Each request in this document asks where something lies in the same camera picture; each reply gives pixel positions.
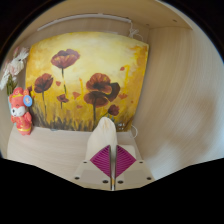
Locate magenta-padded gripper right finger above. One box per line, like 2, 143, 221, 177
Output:
115, 144, 155, 187

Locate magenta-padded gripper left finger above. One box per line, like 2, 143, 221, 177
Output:
73, 144, 113, 188

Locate cream white towel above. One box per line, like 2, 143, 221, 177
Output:
84, 116, 138, 168

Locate red plush toy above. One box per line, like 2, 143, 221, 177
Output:
8, 87, 34, 136

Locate yellow poppy flower painting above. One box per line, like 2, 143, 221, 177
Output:
24, 31, 150, 132

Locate pink and white flower bouquet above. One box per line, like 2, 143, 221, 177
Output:
0, 46, 30, 97

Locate white cable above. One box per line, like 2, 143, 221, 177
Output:
128, 20, 145, 42

